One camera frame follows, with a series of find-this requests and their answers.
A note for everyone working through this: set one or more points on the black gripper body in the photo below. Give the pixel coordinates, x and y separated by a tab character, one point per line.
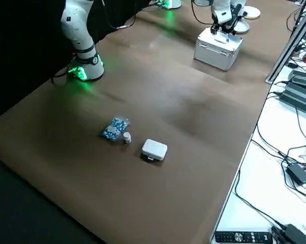
222	27

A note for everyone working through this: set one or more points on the silver aluminium medical kit case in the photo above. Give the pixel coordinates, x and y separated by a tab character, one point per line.
214	54

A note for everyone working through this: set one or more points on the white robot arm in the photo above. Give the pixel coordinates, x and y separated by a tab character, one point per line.
222	12
76	33

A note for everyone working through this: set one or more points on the gray round plate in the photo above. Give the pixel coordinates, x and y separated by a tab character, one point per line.
244	27

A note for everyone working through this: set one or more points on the white round plate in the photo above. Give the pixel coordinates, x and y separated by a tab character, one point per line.
253	12

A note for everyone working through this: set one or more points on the black finned power supply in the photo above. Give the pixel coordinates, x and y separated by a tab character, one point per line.
303	77
299	97

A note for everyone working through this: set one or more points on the white rounded plastic box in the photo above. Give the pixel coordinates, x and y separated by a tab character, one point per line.
154	150

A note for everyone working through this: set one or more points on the small white pill bottle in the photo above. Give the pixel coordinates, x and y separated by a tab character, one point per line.
127	138

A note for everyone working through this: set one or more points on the bag of blue white capsules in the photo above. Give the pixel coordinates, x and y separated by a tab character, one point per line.
115	128

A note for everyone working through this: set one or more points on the black laptop power brick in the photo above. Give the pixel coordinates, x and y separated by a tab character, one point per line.
294	235
299	174

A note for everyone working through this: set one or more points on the black remote control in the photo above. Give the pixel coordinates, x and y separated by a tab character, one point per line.
242	237

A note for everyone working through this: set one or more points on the aluminium upright post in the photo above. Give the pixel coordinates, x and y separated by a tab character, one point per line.
287	43

